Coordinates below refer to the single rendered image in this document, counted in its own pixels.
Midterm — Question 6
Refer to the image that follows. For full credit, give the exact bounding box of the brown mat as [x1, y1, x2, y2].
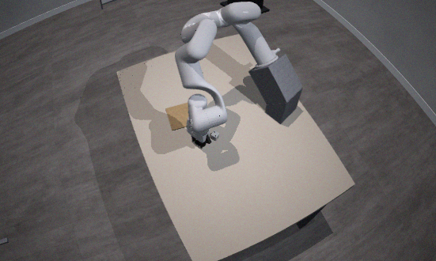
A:
[166, 103, 188, 131]

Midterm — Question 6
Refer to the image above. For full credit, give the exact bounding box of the white die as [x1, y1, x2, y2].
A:
[210, 130, 219, 141]

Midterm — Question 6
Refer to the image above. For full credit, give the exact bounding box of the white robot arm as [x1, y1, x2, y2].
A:
[175, 2, 280, 132]

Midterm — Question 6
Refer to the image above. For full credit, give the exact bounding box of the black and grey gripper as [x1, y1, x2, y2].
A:
[187, 120, 212, 148]

